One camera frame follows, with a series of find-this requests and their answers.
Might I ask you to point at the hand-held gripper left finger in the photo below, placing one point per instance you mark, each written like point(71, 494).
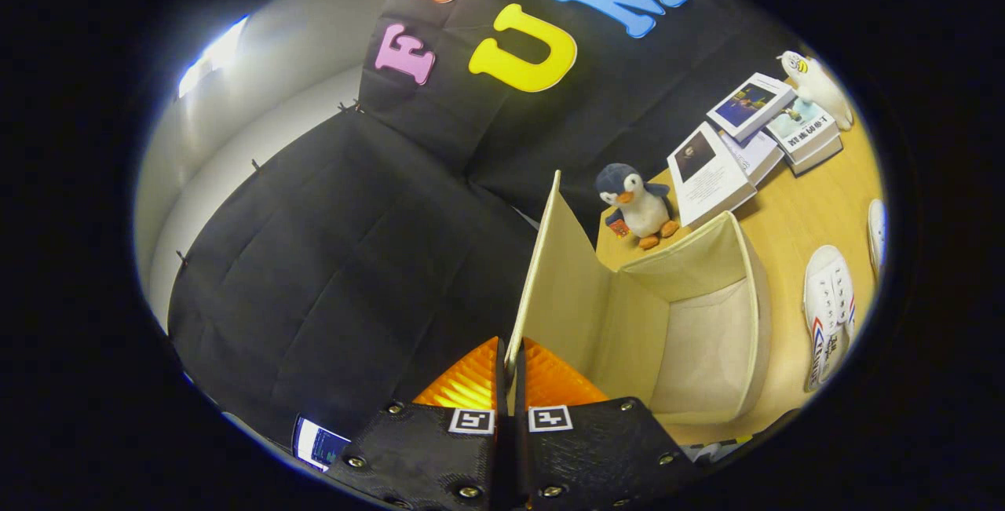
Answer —
point(440, 448)

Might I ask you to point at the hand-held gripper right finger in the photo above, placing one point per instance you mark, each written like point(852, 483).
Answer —
point(589, 448)

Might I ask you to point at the beige fabric storage box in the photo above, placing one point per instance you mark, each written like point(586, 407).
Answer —
point(707, 354)

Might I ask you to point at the white canvas shoe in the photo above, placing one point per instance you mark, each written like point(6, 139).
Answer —
point(828, 315)
point(877, 236)

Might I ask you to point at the lit screen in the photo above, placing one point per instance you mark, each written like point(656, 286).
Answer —
point(318, 442)

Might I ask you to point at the black backdrop cloth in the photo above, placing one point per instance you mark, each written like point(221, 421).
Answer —
point(353, 260)

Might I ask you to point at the grey penguin plush toy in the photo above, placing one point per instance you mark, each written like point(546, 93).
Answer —
point(640, 205)

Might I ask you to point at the book with dark portrait cover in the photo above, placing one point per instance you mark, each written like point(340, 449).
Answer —
point(707, 177)

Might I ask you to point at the white book with text cover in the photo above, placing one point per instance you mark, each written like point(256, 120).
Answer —
point(758, 154)

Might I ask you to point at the white book under teal book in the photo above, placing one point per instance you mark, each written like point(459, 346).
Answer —
point(820, 162)

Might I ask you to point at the book with blue picture cover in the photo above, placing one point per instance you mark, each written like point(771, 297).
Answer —
point(750, 103)

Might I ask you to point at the book with teal cover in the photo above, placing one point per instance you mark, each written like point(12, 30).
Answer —
point(801, 128)

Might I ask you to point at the white duck plush toy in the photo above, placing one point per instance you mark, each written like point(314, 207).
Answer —
point(820, 87)

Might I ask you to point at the bright ceiling light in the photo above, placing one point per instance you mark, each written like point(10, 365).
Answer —
point(212, 56)

